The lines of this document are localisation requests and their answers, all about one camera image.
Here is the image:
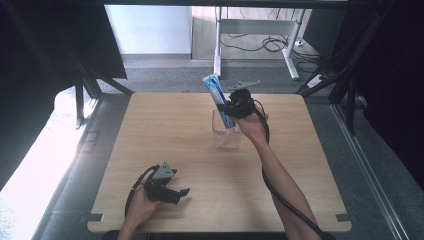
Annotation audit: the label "person's left hand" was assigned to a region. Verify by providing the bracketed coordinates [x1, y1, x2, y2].
[127, 184, 162, 229]

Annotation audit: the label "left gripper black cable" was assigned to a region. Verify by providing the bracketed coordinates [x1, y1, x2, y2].
[124, 164, 162, 218]

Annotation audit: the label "clear plastic cup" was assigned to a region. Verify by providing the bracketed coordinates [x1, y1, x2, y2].
[211, 109, 243, 150]

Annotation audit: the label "black floor cables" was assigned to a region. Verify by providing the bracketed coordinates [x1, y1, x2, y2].
[219, 32, 322, 65]

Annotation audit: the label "dark curtain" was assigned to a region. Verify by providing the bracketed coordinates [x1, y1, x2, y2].
[0, 0, 128, 192]
[333, 0, 424, 196]

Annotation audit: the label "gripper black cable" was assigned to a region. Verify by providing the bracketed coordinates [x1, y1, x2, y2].
[124, 164, 162, 218]
[251, 98, 328, 240]

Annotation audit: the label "white power strip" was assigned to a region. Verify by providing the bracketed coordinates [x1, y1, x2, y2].
[306, 74, 326, 89]

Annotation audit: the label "black metal stand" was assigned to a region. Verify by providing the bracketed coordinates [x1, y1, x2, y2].
[295, 0, 398, 136]
[61, 33, 135, 129]

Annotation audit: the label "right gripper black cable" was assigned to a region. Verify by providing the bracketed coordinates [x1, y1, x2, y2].
[251, 98, 328, 240]

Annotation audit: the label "white desk frame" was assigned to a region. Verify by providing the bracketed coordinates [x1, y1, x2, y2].
[213, 6, 306, 81]

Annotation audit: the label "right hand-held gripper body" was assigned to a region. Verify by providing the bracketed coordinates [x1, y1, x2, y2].
[225, 80, 262, 119]

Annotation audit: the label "metal floor rail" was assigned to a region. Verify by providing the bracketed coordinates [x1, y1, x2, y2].
[333, 103, 412, 240]

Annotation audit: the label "white and blue toothpaste tube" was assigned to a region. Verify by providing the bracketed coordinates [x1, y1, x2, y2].
[201, 73, 239, 131]

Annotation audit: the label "person's right hand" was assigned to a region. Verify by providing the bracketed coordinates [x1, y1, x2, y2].
[234, 107, 270, 145]

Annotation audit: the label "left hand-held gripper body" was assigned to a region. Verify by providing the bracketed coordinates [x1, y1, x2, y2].
[143, 161, 183, 205]

